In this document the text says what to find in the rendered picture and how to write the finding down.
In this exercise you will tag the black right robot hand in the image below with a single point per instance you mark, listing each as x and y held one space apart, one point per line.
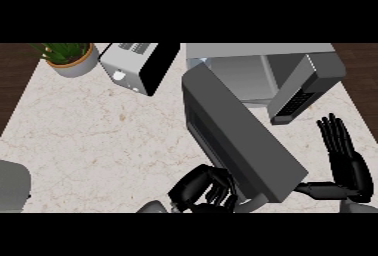
352 173

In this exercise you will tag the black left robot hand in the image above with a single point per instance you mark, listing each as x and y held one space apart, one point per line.
194 186

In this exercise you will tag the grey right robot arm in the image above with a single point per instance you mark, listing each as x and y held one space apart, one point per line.
359 208

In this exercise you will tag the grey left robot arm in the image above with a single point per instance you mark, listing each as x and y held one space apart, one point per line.
154 208

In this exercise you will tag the dark grey microwave door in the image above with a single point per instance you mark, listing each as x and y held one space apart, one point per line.
237 133

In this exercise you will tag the grey microwave body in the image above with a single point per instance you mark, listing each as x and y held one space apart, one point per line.
256 50

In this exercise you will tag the silver and black toaster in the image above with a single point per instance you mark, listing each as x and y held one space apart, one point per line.
129 71

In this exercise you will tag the green plant in grey pot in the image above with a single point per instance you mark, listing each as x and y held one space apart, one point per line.
74 66

